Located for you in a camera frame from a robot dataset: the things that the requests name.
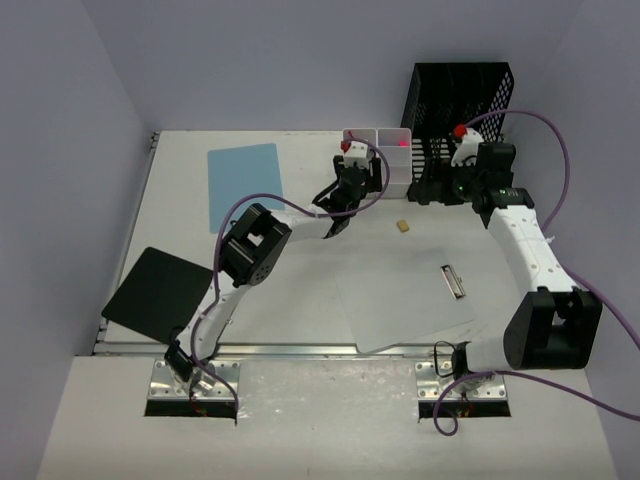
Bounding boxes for left white divided organizer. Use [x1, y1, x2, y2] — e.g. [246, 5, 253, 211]
[342, 129, 377, 200]

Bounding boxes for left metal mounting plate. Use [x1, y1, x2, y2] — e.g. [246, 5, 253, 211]
[147, 360, 241, 401]

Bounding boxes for black clipboard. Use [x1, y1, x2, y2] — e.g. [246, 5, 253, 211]
[102, 247, 212, 345]

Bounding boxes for aluminium rail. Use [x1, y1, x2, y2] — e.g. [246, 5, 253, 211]
[92, 341, 516, 359]

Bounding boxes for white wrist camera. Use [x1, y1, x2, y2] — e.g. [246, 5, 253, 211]
[450, 124, 484, 167]
[341, 140, 373, 169]

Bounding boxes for white divided organizer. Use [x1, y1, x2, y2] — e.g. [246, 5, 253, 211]
[342, 129, 377, 200]
[377, 128, 412, 199]

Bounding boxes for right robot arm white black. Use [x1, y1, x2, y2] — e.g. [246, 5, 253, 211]
[409, 131, 602, 393]

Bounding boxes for right white divided organizer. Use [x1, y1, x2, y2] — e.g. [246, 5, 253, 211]
[377, 128, 412, 199]

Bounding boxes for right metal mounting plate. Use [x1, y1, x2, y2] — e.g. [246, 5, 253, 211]
[414, 359, 507, 402]

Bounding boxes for metal mounting plate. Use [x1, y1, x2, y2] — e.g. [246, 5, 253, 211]
[414, 359, 507, 402]
[147, 360, 241, 401]

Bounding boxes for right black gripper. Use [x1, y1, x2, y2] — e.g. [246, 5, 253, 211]
[412, 158, 485, 208]

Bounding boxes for blue clipboard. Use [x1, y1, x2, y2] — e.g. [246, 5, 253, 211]
[207, 143, 283, 234]

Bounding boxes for yellow eraser block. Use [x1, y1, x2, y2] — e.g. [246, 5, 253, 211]
[396, 220, 410, 233]

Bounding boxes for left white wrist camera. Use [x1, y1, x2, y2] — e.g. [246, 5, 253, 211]
[341, 140, 373, 169]

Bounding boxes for black mesh file rack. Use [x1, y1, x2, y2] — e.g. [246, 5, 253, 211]
[401, 62, 514, 193]

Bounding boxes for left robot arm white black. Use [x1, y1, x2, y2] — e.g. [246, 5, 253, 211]
[164, 147, 389, 393]

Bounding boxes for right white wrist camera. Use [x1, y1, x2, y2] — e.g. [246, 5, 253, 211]
[450, 124, 484, 167]

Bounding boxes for white clear clipboard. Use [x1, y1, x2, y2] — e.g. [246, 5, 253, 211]
[335, 248, 476, 354]

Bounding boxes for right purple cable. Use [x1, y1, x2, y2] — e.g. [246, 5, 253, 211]
[432, 109, 640, 436]

